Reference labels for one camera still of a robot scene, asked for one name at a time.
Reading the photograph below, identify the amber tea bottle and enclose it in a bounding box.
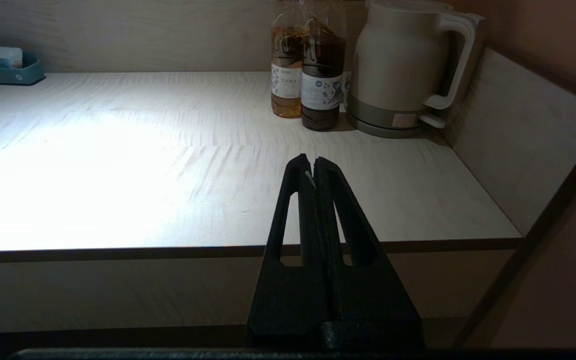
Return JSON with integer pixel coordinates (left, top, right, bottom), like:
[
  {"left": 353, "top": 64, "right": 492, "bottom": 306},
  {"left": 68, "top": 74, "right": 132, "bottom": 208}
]
[{"left": 271, "top": 0, "right": 305, "bottom": 119}]

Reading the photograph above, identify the small blue-grey tray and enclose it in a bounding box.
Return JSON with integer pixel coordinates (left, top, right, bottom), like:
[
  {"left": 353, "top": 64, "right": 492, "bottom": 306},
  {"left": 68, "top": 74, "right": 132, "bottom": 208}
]
[{"left": 0, "top": 52, "right": 46, "bottom": 86}]

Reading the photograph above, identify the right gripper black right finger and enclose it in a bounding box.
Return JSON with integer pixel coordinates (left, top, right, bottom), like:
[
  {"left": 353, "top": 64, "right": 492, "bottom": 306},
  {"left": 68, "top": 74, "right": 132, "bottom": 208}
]
[{"left": 314, "top": 157, "right": 424, "bottom": 348}]

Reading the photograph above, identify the dark tea bottle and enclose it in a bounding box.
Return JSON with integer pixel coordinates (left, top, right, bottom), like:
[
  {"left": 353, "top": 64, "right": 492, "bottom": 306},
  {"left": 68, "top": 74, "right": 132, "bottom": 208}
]
[{"left": 300, "top": 0, "right": 347, "bottom": 132}]

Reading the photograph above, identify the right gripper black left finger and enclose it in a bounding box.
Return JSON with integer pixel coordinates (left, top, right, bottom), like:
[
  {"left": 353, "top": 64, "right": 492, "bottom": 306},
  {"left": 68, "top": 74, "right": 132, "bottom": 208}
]
[{"left": 247, "top": 154, "right": 330, "bottom": 346}]

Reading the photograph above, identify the grey kettle base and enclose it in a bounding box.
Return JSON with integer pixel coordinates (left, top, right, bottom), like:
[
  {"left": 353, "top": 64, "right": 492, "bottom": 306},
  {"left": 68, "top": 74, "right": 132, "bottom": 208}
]
[{"left": 345, "top": 95, "right": 446, "bottom": 139}]

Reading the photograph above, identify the white electric kettle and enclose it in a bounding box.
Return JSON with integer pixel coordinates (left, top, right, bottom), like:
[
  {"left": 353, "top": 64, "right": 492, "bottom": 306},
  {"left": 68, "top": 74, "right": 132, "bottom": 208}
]
[{"left": 348, "top": 0, "right": 486, "bottom": 118}]

